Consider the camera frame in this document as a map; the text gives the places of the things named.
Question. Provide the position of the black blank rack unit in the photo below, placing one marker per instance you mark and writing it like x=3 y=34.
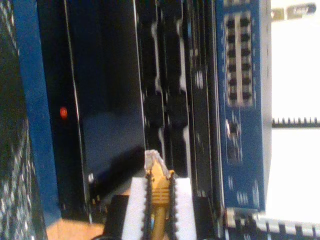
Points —
x=105 y=75

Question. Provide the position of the blue rack chassis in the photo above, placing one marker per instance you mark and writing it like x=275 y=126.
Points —
x=32 y=100

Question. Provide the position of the blue network switch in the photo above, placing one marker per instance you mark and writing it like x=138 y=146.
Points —
x=250 y=150

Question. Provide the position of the black perforated rack post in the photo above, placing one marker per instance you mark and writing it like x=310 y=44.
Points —
x=275 y=225

